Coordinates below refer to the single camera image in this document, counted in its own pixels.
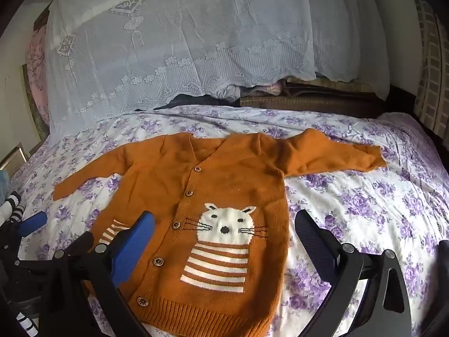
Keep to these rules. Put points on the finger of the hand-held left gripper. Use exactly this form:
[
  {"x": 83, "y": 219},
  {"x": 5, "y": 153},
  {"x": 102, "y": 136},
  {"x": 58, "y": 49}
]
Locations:
[
  {"x": 33, "y": 224},
  {"x": 79, "y": 244}
]

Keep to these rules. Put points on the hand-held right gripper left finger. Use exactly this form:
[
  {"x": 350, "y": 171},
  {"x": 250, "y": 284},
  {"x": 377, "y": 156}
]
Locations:
[{"x": 135, "y": 249}]

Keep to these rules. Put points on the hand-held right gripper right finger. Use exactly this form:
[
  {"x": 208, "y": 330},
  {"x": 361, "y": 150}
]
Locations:
[{"x": 315, "y": 247}]

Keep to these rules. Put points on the orange knit cat cardigan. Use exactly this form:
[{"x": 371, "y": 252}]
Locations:
[{"x": 224, "y": 168}]

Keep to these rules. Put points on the black white striped garment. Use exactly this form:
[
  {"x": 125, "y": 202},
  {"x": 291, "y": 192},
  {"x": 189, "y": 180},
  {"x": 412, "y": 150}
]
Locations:
[{"x": 15, "y": 202}]

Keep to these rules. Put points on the purple floral bed sheet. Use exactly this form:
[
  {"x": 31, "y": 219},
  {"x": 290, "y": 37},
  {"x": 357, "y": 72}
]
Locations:
[{"x": 350, "y": 200}]

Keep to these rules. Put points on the patterned board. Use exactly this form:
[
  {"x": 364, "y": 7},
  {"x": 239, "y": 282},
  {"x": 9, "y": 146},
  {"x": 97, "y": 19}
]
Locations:
[{"x": 31, "y": 105}]

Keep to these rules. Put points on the brown woven mat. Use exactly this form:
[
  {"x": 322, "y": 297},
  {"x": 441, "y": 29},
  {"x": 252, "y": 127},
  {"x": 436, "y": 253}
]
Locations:
[{"x": 315, "y": 104}]

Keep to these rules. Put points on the pink floral cloth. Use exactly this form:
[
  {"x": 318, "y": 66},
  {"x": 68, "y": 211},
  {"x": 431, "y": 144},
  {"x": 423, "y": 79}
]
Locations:
[{"x": 37, "y": 63}]

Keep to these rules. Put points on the dark cloth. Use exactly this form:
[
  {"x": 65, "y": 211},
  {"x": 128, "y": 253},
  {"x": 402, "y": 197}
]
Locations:
[{"x": 196, "y": 100}]

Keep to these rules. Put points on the folded cloth pile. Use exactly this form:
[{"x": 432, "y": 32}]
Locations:
[{"x": 252, "y": 89}]

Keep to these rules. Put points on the plaid brown curtain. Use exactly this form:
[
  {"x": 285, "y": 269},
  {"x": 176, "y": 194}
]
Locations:
[{"x": 433, "y": 77}]

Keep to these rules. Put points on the white lace cover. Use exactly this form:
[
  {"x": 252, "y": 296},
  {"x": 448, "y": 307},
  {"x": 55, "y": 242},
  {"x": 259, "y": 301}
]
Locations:
[{"x": 193, "y": 42}]

